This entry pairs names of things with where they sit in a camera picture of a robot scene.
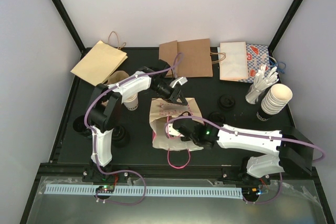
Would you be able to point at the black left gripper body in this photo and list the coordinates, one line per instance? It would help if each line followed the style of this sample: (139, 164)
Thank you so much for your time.
(166, 94)

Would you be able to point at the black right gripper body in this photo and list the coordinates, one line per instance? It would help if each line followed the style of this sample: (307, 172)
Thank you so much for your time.
(195, 140)

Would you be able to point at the single black cup lid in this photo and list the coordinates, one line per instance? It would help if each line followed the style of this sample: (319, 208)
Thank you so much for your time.
(217, 117)

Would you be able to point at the cake print paper bag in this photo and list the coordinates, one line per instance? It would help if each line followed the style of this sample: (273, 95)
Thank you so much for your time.
(164, 135)

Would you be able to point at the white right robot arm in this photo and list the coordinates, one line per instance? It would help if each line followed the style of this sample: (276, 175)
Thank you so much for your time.
(281, 151)

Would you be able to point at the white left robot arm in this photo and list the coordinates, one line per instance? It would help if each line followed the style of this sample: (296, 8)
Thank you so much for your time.
(104, 110)

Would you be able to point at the white paper coffee cup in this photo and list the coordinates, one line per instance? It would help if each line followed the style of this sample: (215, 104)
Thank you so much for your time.
(131, 103)

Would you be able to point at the black cup lid stack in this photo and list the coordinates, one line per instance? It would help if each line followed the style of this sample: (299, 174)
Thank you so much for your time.
(226, 102)

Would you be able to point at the brown kraft paper bag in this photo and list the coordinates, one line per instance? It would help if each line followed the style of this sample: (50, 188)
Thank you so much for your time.
(195, 61)

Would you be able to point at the brown pulp cup carrier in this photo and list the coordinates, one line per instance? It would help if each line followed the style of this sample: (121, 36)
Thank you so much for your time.
(117, 77)

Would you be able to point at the stack of black lids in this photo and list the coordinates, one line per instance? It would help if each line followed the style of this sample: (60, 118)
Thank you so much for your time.
(120, 137)

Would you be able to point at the white paper bag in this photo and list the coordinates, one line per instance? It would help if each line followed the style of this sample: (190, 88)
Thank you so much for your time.
(232, 60)

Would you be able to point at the white plastic cutlery bunch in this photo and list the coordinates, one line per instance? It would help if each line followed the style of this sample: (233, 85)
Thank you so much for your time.
(262, 81)

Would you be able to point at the stack of paper cups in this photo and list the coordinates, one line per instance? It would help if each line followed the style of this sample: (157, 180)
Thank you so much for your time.
(275, 100)

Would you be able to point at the red blue patterned bag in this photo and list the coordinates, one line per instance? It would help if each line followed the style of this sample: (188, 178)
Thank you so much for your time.
(258, 55)

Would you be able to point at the tan paper bag with handles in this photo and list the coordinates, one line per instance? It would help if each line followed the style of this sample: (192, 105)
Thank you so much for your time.
(100, 62)

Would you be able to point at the white perforated front rail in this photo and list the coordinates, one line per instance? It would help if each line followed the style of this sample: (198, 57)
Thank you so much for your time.
(150, 191)

